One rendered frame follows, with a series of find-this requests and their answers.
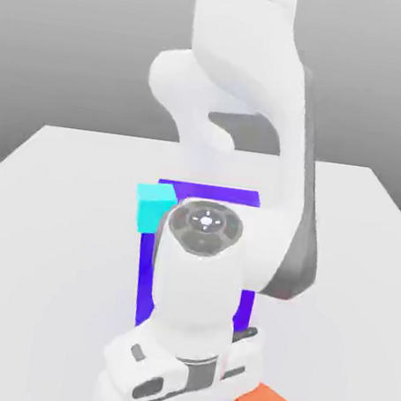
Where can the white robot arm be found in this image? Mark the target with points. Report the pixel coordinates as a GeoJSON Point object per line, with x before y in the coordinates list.
{"type": "Point", "coordinates": [195, 292]}

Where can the small cyan cube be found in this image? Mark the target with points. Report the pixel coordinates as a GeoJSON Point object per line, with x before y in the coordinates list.
{"type": "Point", "coordinates": [151, 208]}

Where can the large blue box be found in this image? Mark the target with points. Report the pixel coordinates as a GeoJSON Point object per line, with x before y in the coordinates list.
{"type": "Point", "coordinates": [145, 279]}

